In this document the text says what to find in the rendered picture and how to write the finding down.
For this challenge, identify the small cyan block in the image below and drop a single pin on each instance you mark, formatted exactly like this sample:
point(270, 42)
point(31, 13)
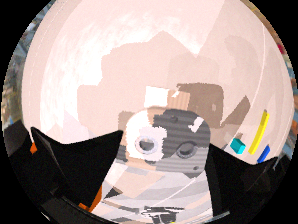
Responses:
point(238, 146)

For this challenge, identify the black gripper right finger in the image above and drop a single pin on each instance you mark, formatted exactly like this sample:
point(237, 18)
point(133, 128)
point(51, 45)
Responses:
point(229, 178)

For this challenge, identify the blue rectangular block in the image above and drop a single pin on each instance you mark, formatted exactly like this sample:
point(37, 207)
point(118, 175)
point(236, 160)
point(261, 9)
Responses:
point(263, 154)

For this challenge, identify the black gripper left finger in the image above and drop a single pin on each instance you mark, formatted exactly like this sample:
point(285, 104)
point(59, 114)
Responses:
point(83, 164)

